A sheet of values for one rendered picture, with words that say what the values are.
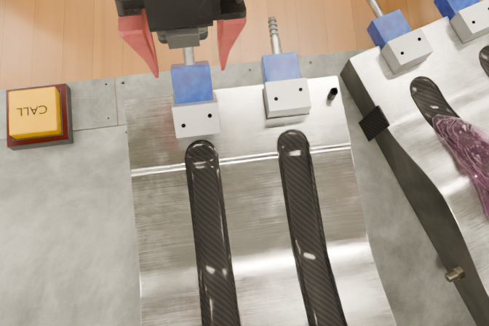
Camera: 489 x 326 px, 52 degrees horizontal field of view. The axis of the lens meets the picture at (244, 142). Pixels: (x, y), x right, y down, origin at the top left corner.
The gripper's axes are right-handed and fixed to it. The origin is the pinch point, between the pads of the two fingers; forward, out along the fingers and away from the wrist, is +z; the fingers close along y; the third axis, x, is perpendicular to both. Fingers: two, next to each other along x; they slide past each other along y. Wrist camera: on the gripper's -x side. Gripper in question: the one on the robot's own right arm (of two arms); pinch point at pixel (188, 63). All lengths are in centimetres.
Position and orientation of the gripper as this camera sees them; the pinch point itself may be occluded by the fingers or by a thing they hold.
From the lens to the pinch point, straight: 48.8
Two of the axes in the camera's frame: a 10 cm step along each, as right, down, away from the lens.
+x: -1.4, -7.1, 6.9
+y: 9.9, -1.2, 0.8
